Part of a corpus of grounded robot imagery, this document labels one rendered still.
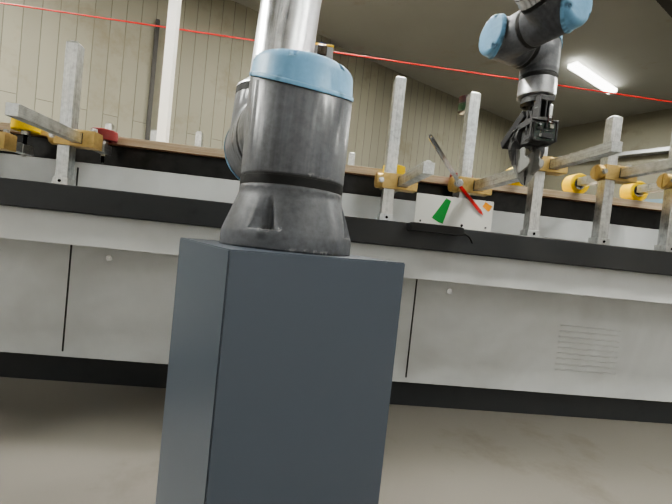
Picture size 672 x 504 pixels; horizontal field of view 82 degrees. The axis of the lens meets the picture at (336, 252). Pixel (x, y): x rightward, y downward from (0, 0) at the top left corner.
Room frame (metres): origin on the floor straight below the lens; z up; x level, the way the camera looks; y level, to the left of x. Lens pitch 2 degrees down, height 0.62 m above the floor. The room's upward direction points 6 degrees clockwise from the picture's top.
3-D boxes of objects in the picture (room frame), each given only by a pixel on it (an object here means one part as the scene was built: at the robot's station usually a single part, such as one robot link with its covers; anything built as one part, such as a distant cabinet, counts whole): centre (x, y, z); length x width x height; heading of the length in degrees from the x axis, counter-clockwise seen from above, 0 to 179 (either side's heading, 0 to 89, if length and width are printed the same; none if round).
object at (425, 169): (1.21, -0.19, 0.83); 0.43 x 0.03 x 0.04; 5
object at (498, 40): (0.95, -0.36, 1.14); 0.12 x 0.12 x 0.09; 24
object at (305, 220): (0.58, 0.07, 0.65); 0.19 x 0.19 x 0.10
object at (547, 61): (1.00, -0.46, 1.13); 0.10 x 0.09 x 0.12; 114
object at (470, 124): (1.30, -0.40, 0.91); 0.03 x 0.03 x 0.48; 5
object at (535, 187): (1.32, -0.65, 0.91); 0.03 x 0.03 x 0.48; 5
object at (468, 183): (1.30, -0.42, 0.84); 0.13 x 0.06 x 0.05; 95
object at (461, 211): (1.27, -0.37, 0.75); 0.26 x 0.01 x 0.10; 95
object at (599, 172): (1.34, -0.92, 0.94); 0.13 x 0.06 x 0.05; 95
